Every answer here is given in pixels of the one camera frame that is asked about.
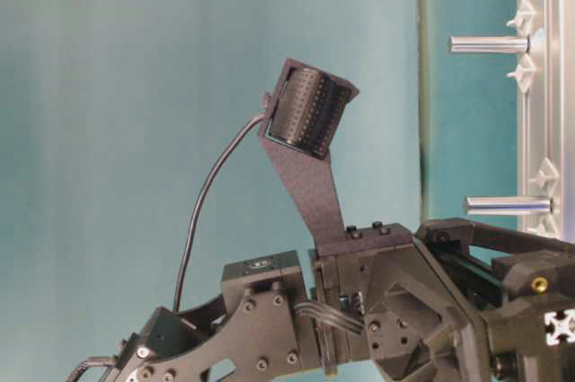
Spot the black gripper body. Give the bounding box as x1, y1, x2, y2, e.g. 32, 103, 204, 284
310, 224, 574, 381

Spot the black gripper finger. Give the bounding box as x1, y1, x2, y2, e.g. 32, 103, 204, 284
491, 250, 574, 299
416, 218, 574, 265

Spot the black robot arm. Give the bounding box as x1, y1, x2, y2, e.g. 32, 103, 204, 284
70, 218, 574, 381

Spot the lower steel shaft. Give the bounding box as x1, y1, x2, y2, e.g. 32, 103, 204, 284
464, 196, 553, 216

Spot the steel shaft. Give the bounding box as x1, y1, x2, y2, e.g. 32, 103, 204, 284
464, 196, 553, 216
448, 36, 530, 54

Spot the white clip below lower shaft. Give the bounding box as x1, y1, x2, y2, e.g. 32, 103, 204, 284
526, 215, 561, 239

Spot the white clip below shaft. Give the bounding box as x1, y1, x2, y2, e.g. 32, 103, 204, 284
526, 215, 561, 239
507, 54, 537, 94

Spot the white clip above lower shaft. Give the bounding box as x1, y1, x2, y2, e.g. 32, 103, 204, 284
528, 157, 561, 198

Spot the white clip above shaft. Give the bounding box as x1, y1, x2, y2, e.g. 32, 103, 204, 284
528, 157, 561, 198
506, 0, 537, 36

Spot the white clip below upper shaft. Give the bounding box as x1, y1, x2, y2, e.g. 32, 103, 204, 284
507, 54, 537, 94

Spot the upper steel shaft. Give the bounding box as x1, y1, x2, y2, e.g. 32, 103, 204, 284
448, 36, 530, 54

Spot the white clip above upper shaft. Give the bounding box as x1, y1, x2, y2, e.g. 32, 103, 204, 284
506, 0, 537, 36

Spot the black camera cable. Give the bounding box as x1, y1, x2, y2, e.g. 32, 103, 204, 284
172, 114, 266, 314

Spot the aluminium extrusion rail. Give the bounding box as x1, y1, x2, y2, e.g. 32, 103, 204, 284
517, 0, 574, 242

